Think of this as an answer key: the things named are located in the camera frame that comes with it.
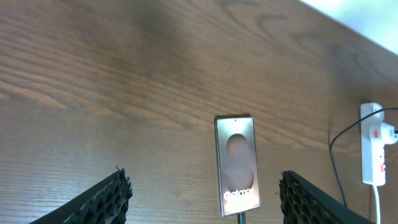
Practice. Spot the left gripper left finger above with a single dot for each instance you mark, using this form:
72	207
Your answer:
107	202

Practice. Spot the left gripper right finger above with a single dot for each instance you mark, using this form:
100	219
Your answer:
303	202

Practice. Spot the bronze Galaxy smartphone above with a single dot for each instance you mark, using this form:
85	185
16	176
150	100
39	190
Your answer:
237	164

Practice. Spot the white power strip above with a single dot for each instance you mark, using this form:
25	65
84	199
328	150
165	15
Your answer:
375	134

